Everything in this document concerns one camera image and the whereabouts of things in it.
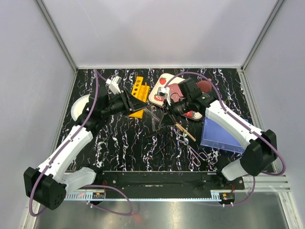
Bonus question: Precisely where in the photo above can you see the metal crucible tongs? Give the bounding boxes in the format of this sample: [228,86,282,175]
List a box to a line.
[173,127,208,167]

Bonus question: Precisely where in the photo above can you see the purple cable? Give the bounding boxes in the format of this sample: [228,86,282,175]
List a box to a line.
[164,71,286,207]
[29,69,134,217]

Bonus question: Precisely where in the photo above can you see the yellow test tube rack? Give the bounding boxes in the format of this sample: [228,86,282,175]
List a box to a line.
[129,76,150,119]

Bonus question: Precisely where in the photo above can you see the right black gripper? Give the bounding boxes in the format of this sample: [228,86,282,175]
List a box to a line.
[159,97,192,128]

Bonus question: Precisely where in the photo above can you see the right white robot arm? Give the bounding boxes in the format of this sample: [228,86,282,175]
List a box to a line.
[157,78,277,189]

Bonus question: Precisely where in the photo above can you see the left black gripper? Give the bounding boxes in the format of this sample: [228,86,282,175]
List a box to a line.
[102,88,148,117]

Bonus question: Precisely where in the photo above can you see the pink patterned mug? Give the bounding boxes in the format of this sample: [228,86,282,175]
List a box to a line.
[197,81,212,93]

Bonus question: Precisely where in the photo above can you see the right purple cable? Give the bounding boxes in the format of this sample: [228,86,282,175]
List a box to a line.
[164,71,286,207]

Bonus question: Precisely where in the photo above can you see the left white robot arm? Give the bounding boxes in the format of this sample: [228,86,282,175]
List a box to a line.
[23,90,147,210]

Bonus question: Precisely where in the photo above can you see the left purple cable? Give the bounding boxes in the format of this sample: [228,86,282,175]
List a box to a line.
[29,69,134,217]

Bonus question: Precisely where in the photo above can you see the pink polka dot plate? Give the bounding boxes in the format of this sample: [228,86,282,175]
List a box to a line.
[168,83,184,103]

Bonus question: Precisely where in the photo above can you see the strawberry pattern tray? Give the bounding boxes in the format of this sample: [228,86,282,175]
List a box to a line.
[148,73,203,121]

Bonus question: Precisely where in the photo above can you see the blue plastic box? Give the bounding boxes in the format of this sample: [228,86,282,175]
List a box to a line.
[200,117,244,154]

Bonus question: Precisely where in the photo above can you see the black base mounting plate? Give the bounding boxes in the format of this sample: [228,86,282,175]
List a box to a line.
[100,171,244,201]

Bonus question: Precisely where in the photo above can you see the wooden test tube clamp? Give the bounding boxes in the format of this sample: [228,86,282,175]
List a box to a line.
[175,123,196,142]

